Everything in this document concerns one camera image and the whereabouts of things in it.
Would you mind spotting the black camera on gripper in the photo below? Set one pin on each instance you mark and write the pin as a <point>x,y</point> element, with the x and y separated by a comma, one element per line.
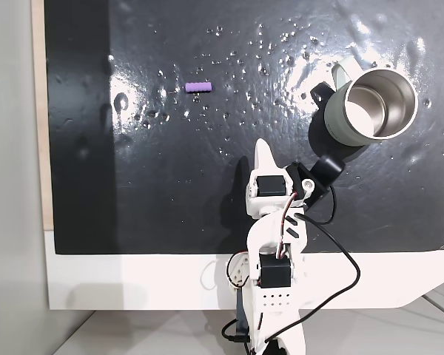
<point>327,170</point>

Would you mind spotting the pale green steel mug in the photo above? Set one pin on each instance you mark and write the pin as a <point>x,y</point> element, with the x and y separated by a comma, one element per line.
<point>336,118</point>

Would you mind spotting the black table clamp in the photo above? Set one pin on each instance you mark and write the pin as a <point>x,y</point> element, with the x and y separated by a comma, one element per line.
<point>241,310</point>

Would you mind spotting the purple pen grip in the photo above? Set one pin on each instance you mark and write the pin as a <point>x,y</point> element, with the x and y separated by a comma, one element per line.
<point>198,87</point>

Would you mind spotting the black rubber mat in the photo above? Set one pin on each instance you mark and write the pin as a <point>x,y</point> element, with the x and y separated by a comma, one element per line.
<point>170,185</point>

